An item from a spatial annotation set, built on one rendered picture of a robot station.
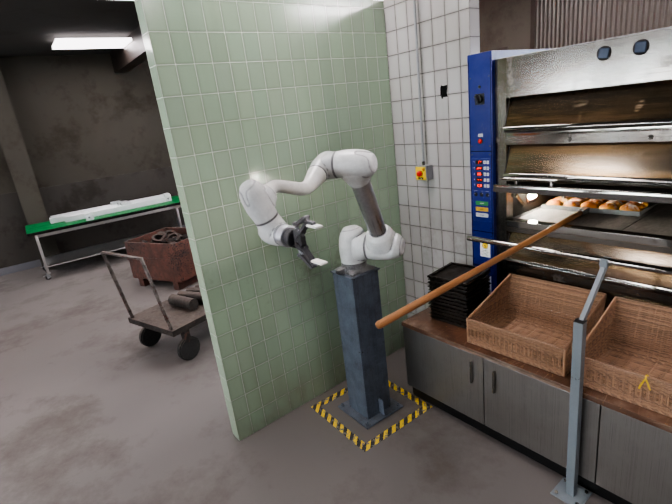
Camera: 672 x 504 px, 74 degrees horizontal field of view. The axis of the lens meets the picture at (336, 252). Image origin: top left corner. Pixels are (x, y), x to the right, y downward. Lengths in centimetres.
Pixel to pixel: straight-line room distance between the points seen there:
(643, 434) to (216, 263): 221
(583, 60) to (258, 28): 169
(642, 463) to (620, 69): 175
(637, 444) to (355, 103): 241
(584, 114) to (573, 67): 24
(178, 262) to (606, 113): 477
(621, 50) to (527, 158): 66
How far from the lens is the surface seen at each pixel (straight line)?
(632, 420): 238
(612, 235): 266
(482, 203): 293
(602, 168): 260
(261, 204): 174
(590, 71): 260
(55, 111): 911
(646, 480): 254
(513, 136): 280
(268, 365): 301
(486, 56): 284
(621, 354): 272
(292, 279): 291
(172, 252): 585
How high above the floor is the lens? 193
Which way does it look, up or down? 17 degrees down
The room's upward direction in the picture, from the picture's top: 7 degrees counter-clockwise
